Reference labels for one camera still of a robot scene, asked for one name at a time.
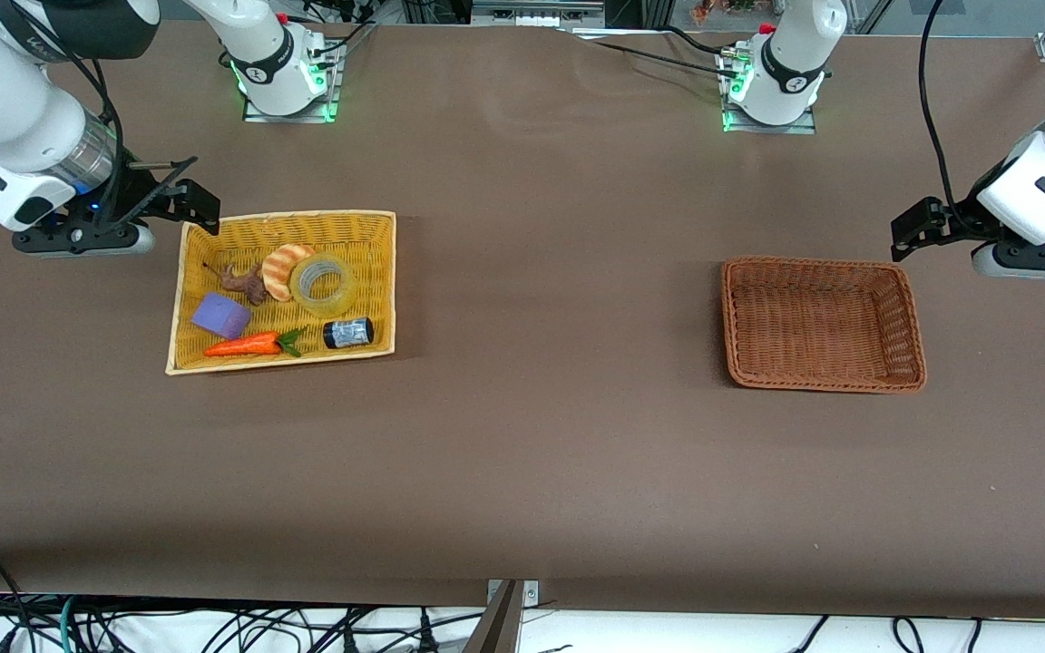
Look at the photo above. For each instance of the metal table edge bracket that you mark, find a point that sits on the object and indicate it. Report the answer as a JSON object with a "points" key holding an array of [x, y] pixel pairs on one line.
{"points": [[530, 593]]}

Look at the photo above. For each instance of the yellow wicker basket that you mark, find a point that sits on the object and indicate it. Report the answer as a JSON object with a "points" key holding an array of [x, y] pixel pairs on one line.
{"points": [[359, 272]]}

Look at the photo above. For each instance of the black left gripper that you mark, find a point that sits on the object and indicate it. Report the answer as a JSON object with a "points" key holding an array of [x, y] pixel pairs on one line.
{"points": [[955, 219]]}

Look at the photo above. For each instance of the orange background object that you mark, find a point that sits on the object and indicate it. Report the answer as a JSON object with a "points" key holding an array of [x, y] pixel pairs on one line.
{"points": [[722, 9]]}

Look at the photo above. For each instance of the grey camera mount bar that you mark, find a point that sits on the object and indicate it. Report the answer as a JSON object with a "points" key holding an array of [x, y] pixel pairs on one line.
{"points": [[497, 626]]}

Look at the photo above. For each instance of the clear yellowish tape roll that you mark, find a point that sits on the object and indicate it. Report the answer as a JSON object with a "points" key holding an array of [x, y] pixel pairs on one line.
{"points": [[305, 295]]}

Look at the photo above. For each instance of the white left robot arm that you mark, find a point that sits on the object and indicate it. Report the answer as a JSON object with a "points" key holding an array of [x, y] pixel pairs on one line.
{"points": [[786, 63]]}

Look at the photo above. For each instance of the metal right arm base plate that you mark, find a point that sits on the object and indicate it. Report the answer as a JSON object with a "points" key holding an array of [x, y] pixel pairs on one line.
{"points": [[291, 118]]}

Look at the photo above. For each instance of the black cylindrical battery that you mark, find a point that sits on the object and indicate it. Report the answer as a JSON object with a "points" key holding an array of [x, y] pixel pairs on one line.
{"points": [[347, 333]]}

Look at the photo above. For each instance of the striped toy croissant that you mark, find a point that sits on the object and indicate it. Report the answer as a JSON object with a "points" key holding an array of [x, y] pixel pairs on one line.
{"points": [[278, 268]]}

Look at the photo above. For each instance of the orange toy carrot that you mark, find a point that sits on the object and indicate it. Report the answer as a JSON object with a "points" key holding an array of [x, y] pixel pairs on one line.
{"points": [[241, 345]]}

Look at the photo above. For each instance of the brown toy figure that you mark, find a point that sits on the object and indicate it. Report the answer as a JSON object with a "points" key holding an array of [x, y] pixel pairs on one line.
{"points": [[241, 279]]}

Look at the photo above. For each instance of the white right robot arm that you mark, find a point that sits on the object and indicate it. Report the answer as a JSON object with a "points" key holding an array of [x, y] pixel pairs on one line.
{"points": [[278, 54]]}

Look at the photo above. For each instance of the grey power strip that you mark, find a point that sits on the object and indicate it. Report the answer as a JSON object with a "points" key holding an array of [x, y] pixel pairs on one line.
{"points": [[536, 13]]}

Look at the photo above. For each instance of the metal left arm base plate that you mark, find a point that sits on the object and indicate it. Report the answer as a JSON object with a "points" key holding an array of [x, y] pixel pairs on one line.
{"points": [[772, 130]]}

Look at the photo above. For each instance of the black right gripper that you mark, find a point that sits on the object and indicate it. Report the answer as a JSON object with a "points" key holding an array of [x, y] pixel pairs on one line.
{"points": [[138, 194]]}

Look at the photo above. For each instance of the brown wicker basket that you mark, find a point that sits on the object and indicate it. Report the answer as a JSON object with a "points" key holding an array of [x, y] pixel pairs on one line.
{"points": [[822, 326]]}

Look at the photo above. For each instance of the purple foam block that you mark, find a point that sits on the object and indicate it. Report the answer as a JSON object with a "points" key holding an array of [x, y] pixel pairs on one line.
{"points": [[220, 316]]}

